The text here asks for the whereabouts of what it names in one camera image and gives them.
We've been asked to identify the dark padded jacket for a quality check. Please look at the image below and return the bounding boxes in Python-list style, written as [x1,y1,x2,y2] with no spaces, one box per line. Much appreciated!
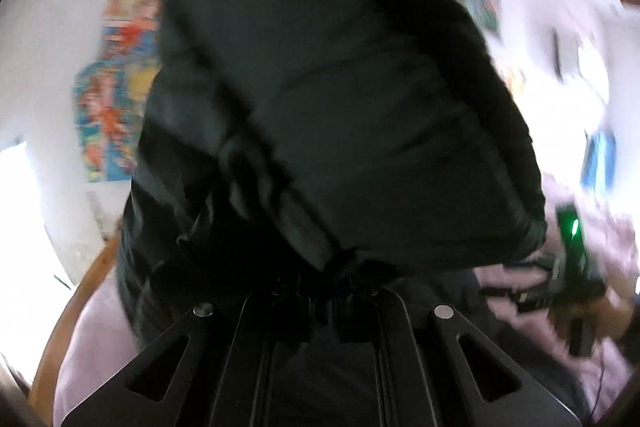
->
[115,0,591,427]

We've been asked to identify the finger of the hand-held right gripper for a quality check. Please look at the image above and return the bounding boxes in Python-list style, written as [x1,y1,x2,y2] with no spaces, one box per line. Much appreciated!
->
[500,252,557,273]
[481,284,553,314]

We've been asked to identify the person's right hand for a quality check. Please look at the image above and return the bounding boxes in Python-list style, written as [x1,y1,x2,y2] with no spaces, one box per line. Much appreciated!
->
[596,293,632,344]

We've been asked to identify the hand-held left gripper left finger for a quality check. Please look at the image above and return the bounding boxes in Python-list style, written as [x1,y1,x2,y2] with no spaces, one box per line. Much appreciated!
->
[60,279,323,427]

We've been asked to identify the blue wall poster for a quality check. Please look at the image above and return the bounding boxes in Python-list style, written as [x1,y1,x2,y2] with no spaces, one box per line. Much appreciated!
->
[580,129,617,194]

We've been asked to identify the colourful cartoon wall poster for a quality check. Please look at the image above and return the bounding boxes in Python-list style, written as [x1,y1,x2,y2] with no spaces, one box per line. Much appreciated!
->
[74,0,172,184]

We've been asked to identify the pink bed sheet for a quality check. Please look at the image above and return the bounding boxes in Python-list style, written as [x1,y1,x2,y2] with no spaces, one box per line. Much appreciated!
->
[52,172,640,427]

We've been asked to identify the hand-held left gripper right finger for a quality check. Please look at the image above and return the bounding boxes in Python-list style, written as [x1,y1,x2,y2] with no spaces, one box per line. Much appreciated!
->
[330,284,582,427]

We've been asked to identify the wooden bed frame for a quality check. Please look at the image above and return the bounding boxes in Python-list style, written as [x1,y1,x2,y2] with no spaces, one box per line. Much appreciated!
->
[29,231,122,413]

